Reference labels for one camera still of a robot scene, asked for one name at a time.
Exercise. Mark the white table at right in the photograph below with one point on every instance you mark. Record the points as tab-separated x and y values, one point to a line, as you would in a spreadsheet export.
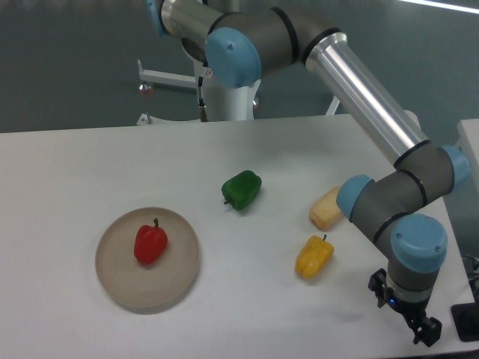
468	132

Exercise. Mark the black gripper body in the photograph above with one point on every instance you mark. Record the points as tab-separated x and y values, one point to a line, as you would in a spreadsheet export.
408	303

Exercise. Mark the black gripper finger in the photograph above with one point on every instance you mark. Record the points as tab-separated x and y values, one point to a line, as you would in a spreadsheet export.
426	330
377	284

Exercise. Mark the yellow bell pepper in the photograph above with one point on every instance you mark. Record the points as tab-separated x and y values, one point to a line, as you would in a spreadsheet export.
312	258

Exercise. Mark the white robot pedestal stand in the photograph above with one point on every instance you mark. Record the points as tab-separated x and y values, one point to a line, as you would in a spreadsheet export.
215	101

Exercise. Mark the green bell pepper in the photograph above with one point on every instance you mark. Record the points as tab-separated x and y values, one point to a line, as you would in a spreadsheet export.
239	191

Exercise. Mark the beige round plate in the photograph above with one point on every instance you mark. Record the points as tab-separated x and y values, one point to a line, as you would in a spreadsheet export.
147	289

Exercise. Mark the red bell pepper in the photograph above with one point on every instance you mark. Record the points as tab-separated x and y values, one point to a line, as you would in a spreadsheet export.
150	243

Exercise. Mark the tan bread piece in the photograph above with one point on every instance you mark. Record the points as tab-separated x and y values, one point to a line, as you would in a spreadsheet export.
325	212

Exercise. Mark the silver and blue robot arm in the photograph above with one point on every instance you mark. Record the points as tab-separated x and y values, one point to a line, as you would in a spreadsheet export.
235	51

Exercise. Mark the black device at edge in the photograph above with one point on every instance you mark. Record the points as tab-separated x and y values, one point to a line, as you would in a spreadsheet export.
465	318

